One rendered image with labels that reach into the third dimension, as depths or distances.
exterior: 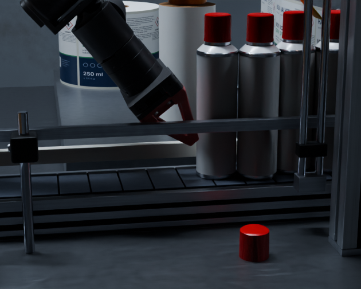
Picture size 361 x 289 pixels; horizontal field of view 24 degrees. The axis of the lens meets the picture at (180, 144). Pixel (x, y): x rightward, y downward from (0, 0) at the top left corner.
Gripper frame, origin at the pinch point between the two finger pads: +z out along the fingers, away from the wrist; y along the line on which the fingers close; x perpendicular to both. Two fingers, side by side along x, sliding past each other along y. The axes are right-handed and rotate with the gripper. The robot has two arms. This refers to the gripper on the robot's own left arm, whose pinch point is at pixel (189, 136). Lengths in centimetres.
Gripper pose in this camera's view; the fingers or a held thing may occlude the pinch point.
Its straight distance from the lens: 104.8
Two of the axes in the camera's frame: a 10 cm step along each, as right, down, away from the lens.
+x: -7.8, 6.3, 0.4
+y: -1.7, -2.8, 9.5
